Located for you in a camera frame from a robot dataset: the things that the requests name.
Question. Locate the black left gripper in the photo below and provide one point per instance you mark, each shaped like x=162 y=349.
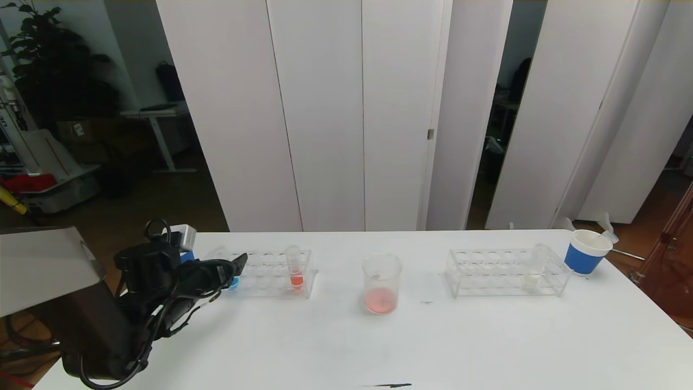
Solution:
x=222 y=272

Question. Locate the blue pigment test tube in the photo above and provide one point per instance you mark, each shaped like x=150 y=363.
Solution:
x=234 y=283

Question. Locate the red pigment test tube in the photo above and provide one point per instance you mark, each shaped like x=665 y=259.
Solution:
x=296 y=280
x=606 y=227

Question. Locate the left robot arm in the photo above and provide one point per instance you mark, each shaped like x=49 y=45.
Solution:
x=48 y=265

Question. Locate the clear acrylic test tube rack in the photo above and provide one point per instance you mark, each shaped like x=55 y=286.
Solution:
x=270 y=276
x=503 y=277

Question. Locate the clear plastic beaker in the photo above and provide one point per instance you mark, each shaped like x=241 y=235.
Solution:
x=381 y=300

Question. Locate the pale yellow pigment test tube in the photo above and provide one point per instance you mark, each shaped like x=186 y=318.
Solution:
x=533 y=281

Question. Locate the blue sleeved white paper cup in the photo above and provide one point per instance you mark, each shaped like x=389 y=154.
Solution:
x=582 y=261
x=188 y=257

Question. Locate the white office desk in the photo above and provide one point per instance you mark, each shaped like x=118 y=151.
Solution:
x=157 y=114

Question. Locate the white folding partition screen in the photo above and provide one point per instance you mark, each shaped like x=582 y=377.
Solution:
x=325 y=108
x=563 y=108

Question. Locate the black bag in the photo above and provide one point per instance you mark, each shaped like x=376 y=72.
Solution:
x=170 y=84

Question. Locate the brown cardboard box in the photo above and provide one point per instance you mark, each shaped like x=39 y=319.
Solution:
x=89 y=132

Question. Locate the white machine base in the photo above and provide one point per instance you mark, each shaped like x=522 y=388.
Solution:
x=48 y=154

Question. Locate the yellow tool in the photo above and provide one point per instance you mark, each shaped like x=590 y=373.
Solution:
x=13 y=203

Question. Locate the dark green potted plant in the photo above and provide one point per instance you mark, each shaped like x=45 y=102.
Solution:
x=54 y=65

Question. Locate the white upright machine column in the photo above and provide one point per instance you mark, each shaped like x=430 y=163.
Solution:
x=8 y=92

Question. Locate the reddish brown metal stand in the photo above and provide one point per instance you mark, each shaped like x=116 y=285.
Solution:
x=671 y=271

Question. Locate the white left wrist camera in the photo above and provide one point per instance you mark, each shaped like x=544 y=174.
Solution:
x=184 y=235

